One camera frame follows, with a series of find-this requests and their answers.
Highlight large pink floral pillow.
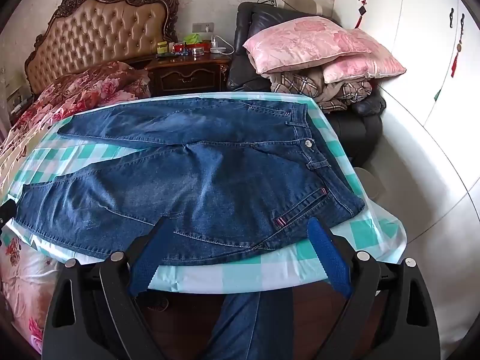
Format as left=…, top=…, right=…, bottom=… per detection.
left=243, top=16, right=383, bottom=75

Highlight dark wooden nightstand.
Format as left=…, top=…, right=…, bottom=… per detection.
left=144, top=53, right=231, bottom=96

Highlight pink floral bed sheet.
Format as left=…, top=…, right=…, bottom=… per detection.
left=0, top=229, right=76, bottom=355

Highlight person's leg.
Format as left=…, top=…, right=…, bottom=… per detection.
left=200, top=289, right=293, bottom=360

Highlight red tassel ornament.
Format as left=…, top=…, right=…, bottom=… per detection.
left=354, top=0, right=370, bottom=30
left=450, top=13, right=466, bottom=79

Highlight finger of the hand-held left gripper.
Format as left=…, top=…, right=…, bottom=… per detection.
left=0, top=199, right=18, bottom=233

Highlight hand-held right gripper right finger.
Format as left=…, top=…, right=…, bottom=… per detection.
left=305, top=215, right=441, bottom=360

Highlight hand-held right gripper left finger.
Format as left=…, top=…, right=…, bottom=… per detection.
left=41, top=215, right=177, bottom=360

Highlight tufted leather carved headboard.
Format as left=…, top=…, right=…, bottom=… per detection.
left=24, top=0, right=181, bottom=96

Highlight red floral quilt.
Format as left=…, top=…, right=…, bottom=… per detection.
left=0, top=61, right=151, bottom=196

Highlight small pink floral pillow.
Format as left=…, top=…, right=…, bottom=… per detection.
left=322, top=53, right=407, bottom=84

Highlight blue denim pants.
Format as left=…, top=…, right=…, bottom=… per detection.
left=14, top=97, right=366, bottom=265

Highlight white charger with cable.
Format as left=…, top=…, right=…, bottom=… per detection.
left=209, top=35, right=235, bottom=55

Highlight black leather armchair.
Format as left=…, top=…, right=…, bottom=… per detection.
left=226, top=2, right=387, bottom=158

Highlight white wardrobe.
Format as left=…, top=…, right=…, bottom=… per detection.
left=334, top=0, right=480, bottom=132

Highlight green white checkered tablecloth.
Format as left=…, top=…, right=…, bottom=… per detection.
left=7, top=92, right=409, bottom=297

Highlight brown plaid blanket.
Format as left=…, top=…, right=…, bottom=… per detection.
left=269, top=69, right=373, bottom=113

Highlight beige device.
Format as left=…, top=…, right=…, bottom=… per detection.
left=275, top=0, right=323, bottom=14

